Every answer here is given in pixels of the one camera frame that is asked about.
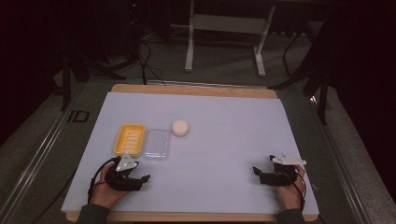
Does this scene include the person's right hand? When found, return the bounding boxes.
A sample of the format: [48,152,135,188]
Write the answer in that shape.
[275,164,307,211]

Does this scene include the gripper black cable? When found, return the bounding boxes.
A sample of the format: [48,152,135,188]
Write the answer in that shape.
[87,156,120,205]
[288,170,308,213]

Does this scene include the black metal stand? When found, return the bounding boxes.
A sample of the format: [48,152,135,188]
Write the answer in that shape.
[269,18,332,126]
[59,40,127,112]

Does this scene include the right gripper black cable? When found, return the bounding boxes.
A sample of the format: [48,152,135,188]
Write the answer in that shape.
[288,170,308,213]

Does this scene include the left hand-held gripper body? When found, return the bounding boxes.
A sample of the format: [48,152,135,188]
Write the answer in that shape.
[105,151,143,192]

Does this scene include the white foam mat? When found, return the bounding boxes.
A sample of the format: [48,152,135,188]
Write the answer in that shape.
[61,91,320,217]

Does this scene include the white table board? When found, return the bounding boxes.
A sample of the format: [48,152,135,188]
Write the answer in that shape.
[65,83,319,224]

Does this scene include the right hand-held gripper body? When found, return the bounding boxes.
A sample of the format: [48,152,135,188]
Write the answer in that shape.
[261,151,307,188]

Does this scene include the yellow soap dish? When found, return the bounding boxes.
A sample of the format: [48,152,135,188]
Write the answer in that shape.
[113,122,147,158]

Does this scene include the clear plastic lid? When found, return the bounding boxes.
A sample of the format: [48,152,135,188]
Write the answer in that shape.
[142,128,173,161]

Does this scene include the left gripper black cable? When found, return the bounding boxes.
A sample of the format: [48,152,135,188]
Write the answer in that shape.
[87,156,120,205]

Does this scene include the white metal stand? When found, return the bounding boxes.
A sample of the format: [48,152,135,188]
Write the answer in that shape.
[184,0,277,78]

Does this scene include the person's left hand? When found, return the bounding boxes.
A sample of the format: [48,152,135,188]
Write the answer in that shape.
[90,161,132,210]

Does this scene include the aluminium floor rail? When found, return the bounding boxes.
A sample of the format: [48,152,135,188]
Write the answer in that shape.
[306,96,373,224]
[0,81,90,224]

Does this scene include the round white soap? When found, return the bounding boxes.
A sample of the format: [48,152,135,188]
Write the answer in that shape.
[171,119,190,138]

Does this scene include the black floor cables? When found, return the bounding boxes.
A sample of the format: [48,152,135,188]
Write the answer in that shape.
[102,31,167,87]

